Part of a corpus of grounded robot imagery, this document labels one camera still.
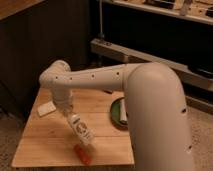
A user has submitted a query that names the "white plastic bottle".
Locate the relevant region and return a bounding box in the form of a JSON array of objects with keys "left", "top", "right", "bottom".
[{"left": 67, "top": 114, "right": 94, "bottom": 146}]

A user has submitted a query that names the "white paper cup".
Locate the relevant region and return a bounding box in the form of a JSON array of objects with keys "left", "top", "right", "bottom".
[{"left": 120, "top": 99, "right": 127, "bottom": 125}]

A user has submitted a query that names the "wooden folding table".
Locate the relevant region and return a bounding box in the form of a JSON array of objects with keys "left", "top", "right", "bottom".
[{"left": 12, "top": 88, "right": 134, "bottom": 168}]

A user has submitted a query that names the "beige sponge block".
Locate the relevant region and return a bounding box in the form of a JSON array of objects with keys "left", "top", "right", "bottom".
[{"left": 37, "top": 101, "right": 56, "bottom": 117}]

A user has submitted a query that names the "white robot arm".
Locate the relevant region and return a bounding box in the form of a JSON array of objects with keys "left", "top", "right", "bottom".
[{"left": 39, "top": 60, "right": 195, "bottom": 171}]

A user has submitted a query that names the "orange carrot toy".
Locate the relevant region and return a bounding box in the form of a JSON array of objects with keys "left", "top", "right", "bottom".
[{"left": 74, "top": 144, "right": 91, "bottom": 165}]

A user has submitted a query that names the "grey metal shelf rack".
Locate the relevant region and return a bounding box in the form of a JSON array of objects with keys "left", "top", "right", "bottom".
[{"left": 89, "top": 0, "right": 213, "bottom": 113}]

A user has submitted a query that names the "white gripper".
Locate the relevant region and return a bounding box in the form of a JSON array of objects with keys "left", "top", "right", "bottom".
[{"left": 53, "top": 98, "right": 73, "bottom": 117}]

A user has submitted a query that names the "green plate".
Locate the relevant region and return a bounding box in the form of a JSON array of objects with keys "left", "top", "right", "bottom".
[{"left": 110, "top": 97, "right": 128, "bottom": 129}]

